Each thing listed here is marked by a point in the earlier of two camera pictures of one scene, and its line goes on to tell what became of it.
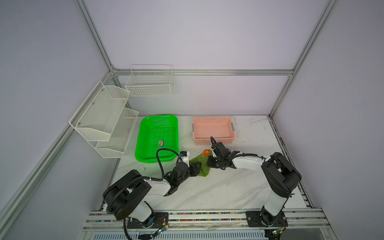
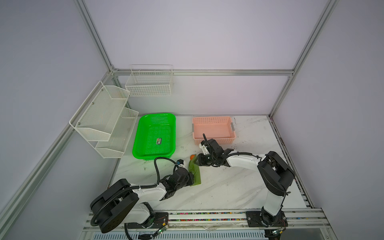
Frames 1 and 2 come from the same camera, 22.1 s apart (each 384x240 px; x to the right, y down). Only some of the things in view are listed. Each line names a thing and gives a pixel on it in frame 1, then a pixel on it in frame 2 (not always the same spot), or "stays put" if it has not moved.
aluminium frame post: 331,6 stays put
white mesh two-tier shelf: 101,118 stays put
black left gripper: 195,171 -> 190,179
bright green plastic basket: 156,132 stays put
